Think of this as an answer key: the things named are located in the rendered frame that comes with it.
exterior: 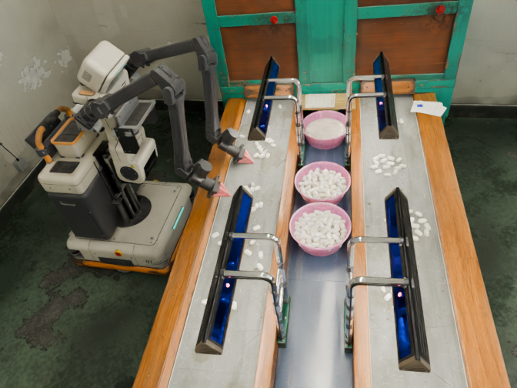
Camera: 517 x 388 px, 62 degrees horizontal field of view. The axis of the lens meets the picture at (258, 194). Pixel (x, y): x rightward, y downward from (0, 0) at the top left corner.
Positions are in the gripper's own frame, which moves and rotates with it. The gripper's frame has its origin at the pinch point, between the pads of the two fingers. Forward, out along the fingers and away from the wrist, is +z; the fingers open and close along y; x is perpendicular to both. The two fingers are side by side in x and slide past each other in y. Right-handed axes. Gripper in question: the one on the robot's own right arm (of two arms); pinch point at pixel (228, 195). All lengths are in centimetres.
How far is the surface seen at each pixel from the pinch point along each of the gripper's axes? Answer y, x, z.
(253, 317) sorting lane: -57, -7, 19
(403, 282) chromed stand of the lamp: -64, -68, 32
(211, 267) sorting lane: -35.4, 7.1, 2.8
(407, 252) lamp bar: -52, -69, 34
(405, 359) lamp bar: -85, -64, 34
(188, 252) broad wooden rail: -29.6, 12.4, -7.1
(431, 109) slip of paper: 71, -61, 79
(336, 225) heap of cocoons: -12, -27, 42
